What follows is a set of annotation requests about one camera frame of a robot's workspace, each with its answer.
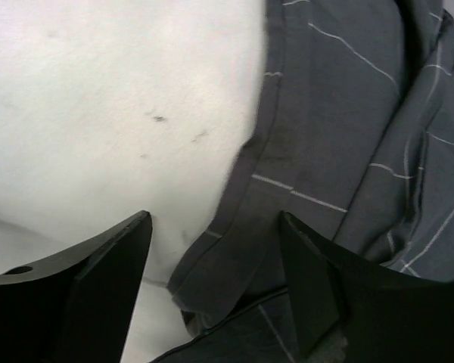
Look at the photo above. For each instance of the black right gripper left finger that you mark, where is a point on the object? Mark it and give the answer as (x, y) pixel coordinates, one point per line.
(75, 305)

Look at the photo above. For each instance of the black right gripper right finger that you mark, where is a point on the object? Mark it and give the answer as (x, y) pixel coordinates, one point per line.
(384, 315)

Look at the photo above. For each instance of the dark grey checked pillowcase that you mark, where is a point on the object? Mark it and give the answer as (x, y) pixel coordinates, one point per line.
(355, 138)

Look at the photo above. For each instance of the white pillow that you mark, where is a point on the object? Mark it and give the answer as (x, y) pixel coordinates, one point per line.
(111, 107)

